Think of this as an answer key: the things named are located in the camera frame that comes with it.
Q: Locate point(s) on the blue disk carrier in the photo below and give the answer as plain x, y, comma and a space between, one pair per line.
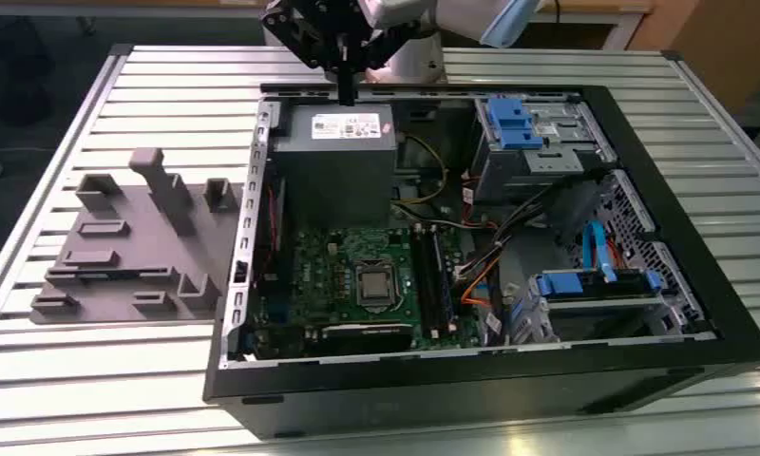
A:
566, 285

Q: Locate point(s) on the black RAM slot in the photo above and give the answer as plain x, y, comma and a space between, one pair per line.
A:
432, 278
421, 275

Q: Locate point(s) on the silver metal disk bay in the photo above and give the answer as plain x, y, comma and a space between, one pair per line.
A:
608, 309

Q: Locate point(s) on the black graphics card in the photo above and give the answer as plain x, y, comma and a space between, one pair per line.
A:
361, 338

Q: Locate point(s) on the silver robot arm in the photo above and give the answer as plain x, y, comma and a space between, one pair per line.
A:
417, 57

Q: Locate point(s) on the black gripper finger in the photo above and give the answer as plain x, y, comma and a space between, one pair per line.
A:
297, 40
386, 43

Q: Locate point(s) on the grey power supply unit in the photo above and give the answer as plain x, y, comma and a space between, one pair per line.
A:
336, 180

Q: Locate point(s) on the black PC case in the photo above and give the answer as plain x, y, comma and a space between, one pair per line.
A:
481, 394

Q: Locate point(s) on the blue plastic drive latch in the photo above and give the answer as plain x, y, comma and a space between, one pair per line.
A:
509, 123

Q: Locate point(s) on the green motherboard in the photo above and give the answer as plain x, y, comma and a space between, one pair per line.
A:
316, 290

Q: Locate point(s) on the silver metal drive cage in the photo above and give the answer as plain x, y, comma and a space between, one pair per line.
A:
544, 161

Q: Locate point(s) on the grey parts rack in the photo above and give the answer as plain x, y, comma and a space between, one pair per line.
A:
138, 228

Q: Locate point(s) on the brown wooden cabinet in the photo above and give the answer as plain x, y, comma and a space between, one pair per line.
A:
721, 47

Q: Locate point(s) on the silver CPU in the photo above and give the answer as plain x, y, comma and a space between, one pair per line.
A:
376, 287

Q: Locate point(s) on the white desk frame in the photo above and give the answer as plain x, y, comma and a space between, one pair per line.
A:
626, 19

